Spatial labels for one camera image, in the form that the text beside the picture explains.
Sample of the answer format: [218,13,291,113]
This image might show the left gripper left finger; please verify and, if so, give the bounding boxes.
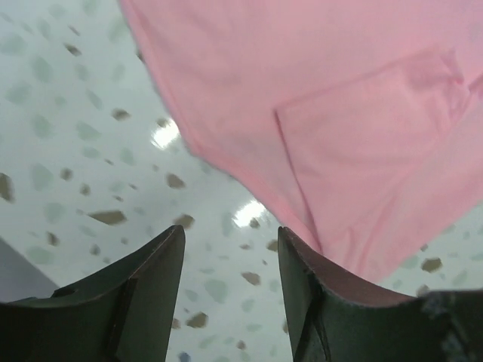
[1,225,185,362]

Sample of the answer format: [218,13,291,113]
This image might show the pink t shirt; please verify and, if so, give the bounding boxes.
[122,1,482,281]

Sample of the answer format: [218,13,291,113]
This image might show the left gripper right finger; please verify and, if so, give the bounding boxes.
[278,227,482,362]

